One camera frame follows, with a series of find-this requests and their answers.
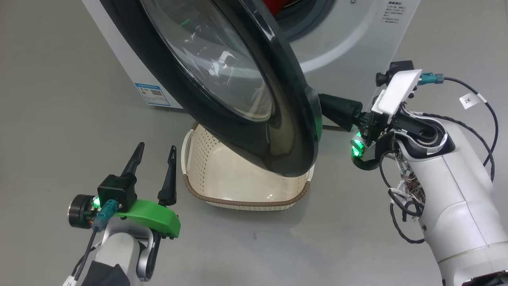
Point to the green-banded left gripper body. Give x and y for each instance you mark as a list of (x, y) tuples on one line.
[(154, 216)]

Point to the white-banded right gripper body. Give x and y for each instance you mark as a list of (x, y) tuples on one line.
[(399, 91)]

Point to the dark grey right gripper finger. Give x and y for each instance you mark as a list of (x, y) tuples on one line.
[(341, 113)]

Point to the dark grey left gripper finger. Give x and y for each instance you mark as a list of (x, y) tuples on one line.
[(134, 165), (170, 186)]

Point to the black glass washing machine door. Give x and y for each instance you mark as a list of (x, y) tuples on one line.
[(285, 119)]

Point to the red and white garment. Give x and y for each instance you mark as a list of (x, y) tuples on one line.
[(274, 6)]

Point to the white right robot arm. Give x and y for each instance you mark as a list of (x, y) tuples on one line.
[(448, 190)]

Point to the cream perforated laundry basket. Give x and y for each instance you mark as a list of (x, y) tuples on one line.
[(238, 178)]

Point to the white front-load washing machine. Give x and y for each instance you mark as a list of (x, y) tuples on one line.
[(357, 31)]

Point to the blue energy label sticker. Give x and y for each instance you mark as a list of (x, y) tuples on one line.
[(152, 94)]

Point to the dark grey drum opening seal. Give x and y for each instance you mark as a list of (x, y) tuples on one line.
[(313, 20)]

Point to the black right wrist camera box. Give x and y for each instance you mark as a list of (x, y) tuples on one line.
[(401, 66)]

